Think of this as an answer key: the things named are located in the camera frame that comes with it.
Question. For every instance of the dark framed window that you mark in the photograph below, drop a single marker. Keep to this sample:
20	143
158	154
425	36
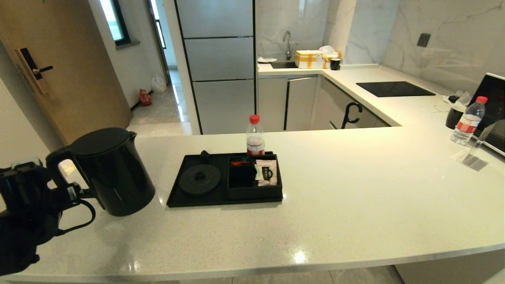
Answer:
114	19

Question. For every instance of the dark wall switch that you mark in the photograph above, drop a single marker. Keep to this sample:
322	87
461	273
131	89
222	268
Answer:
423	40

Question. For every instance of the black induction cooktop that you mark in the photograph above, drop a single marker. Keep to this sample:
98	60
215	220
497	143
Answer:
394	89

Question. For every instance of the small black cup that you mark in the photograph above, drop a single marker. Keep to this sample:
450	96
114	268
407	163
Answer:
335	64

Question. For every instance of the black power plug adapter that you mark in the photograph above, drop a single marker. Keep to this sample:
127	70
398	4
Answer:
205	156

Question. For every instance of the red bag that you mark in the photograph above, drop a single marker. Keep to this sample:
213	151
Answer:
145	98

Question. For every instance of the red sachet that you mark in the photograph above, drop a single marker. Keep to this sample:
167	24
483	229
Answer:
240	162

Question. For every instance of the black screen appliance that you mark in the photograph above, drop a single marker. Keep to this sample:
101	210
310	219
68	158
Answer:
493	98

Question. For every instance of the black electric kettle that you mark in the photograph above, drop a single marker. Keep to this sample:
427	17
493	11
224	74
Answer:
114	177

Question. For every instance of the white tea bag packet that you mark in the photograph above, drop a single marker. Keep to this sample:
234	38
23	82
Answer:
266	172

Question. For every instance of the round black kettle base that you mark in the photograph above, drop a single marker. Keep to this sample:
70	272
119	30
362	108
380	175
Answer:
199	181

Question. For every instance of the grey refrigerator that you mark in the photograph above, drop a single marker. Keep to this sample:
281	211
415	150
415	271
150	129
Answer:
219	59

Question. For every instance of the plain white plastic bag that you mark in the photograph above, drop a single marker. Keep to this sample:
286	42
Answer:
159	83

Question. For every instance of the water bottle with full label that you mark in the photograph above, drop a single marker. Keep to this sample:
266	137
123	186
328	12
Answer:
255	136

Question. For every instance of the white crumpled tissue bag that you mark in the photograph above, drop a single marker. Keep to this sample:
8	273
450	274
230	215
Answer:
326	49

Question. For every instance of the kitchen sink basin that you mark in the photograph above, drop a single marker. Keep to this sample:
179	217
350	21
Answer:
284	64

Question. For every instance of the white plate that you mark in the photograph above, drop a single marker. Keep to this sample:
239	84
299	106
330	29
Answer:
266	59

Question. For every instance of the black serving tray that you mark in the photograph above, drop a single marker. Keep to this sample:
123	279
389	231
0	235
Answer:
181	201

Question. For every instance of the black mug with white lid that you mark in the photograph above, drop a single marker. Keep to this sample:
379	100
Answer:
454	117

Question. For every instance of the wooden door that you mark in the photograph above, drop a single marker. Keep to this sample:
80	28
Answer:
79	59

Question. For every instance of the chrome sink faucet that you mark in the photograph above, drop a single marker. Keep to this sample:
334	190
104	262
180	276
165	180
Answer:
288	41

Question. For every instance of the black compartment organizer box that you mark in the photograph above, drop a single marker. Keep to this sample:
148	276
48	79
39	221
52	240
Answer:
244	191

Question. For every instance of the water bottle with slanted label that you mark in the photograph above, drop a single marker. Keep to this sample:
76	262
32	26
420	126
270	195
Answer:
468	121

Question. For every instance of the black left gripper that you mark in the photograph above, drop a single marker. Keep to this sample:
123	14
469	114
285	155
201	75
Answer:
29	197

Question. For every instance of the clear acrylic sign holder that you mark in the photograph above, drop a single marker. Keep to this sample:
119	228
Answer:
478	152

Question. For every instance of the cardboard box with yellow tape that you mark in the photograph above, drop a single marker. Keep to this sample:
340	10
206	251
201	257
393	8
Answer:
309	59

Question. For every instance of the grey kitchen base cabinets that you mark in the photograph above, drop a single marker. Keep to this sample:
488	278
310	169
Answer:
300	102

